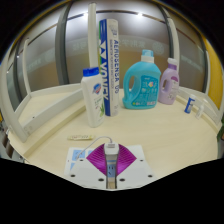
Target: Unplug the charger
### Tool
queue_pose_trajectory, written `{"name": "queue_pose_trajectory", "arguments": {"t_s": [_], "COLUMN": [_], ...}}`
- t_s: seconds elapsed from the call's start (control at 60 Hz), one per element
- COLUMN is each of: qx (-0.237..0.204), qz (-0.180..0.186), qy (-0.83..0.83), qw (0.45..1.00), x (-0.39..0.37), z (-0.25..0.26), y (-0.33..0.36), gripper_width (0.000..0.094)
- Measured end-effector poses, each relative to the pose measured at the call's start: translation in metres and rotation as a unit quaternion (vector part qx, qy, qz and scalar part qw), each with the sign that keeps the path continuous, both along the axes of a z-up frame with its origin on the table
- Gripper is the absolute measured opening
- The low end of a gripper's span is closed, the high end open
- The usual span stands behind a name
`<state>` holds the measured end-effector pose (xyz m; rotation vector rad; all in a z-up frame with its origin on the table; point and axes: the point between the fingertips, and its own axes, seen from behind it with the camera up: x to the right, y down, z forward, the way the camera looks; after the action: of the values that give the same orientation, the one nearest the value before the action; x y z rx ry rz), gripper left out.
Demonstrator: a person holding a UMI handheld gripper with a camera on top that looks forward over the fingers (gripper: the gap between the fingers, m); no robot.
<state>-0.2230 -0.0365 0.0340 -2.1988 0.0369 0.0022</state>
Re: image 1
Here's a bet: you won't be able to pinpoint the small flat beige packet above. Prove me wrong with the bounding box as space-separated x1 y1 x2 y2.
66 134 96 142

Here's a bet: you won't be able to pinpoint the white power strip blue sockets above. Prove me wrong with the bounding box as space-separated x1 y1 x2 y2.
64 144 149 176

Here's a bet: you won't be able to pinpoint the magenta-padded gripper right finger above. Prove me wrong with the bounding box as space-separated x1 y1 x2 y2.
116 143 156 190

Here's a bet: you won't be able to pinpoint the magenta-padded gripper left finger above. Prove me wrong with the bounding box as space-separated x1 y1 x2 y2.
64 143 108 190

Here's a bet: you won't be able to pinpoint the small blue white bottle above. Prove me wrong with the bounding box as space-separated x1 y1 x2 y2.
183 94 197 115

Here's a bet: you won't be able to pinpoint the white curved table railing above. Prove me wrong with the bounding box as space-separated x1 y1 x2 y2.
0 3 224 144

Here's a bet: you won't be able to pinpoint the purple detergent jug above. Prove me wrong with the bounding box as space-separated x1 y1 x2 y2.
157 57 180 106

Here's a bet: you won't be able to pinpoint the teal detergent jug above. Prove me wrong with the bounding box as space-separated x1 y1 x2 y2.
122 49 162 110

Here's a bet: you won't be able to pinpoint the white bottle with blue cap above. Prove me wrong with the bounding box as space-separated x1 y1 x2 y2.
80 67 106 129

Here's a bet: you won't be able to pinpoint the white charger cable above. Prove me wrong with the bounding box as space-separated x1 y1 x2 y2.
77 135 114 161

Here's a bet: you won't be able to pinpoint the green potted plant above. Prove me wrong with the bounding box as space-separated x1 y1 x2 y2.
216 123 224 143

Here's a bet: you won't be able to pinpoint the white charger block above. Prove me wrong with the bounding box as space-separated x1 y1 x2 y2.
103 142 120 190

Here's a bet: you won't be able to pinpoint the tall blue white shuttlecock tube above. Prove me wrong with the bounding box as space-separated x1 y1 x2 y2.
98 18 120 117

